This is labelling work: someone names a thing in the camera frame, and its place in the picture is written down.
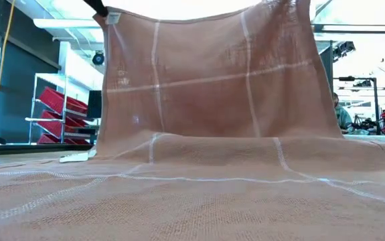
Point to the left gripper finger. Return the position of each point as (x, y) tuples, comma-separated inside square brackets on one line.
[(98, 7)]

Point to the pink towel white stripes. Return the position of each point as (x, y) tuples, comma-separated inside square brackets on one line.
[(212, 100)]

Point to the white towel grey plaid lines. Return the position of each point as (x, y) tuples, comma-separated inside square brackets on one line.
[(379, 140)]

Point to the long ceiling light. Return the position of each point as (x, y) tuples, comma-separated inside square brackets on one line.
[(363, 28), (68, 23)]

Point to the black ceiling spotlight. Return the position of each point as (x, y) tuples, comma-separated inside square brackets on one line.
[(98, 58)]

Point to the metal shelf rack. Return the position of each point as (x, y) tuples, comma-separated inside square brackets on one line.
[(65, 87)]

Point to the black monitor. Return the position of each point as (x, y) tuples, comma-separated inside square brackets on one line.
[(94, 103)]

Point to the black partition screen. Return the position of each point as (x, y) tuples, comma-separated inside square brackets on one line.
[(327, 67)]

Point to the black metal stand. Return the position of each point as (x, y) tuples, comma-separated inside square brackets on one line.
[(346, 78)]

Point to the person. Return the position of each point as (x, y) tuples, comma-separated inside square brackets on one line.
[(343, 117)]

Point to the black ceiling camera mount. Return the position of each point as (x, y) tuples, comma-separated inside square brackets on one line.
[(344, 50)]

